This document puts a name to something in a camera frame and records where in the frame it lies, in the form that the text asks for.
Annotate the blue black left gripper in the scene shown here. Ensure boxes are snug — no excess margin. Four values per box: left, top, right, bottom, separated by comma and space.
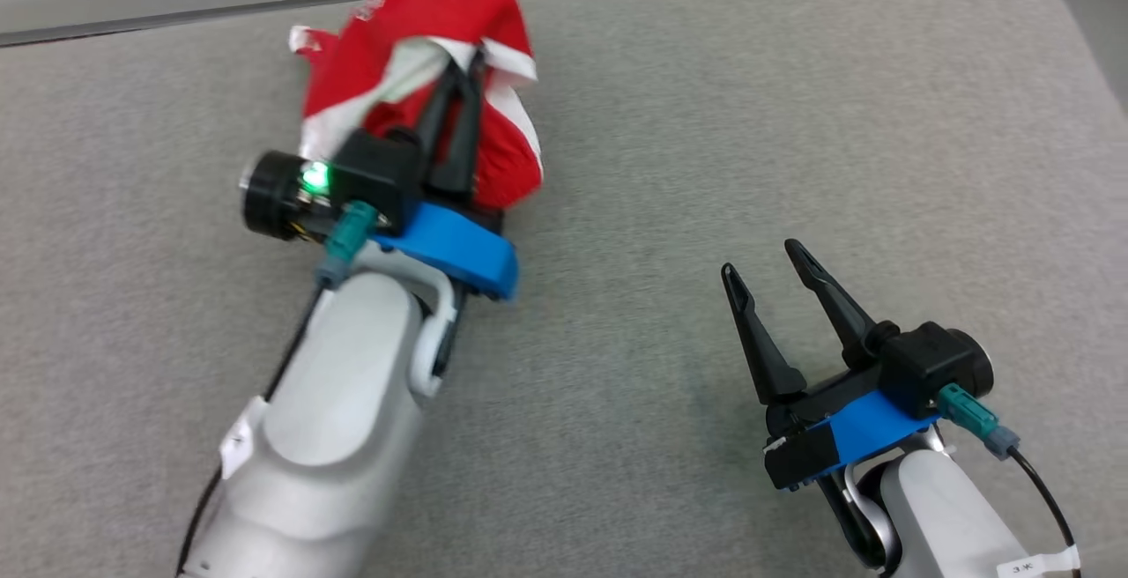
370, 48, 521, 301

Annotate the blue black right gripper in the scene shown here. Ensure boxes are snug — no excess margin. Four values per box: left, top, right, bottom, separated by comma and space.
720, 239, 944, 493

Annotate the red and white garment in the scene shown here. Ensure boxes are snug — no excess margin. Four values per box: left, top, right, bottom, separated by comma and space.
289, 0, 545, 211

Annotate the teal left camera connector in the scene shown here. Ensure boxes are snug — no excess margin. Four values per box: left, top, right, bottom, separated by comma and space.
315, 201, 378, 290

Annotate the teal camera connector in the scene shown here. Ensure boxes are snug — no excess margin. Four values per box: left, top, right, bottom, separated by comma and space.
315, 201, 378, 290
936, 384, 1021, 460

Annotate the teal right camera connector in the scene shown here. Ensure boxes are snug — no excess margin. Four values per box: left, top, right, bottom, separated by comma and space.
936, 384, 1021, 460

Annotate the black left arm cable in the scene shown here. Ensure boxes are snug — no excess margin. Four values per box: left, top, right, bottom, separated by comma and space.
174, 283, 329, 578

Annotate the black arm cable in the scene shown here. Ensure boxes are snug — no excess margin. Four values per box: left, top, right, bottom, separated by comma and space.
174, 283, 329, 578
1009, 450, 1083, 578

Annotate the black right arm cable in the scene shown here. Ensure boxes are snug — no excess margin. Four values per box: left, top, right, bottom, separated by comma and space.
1009, 450, 1083, 578

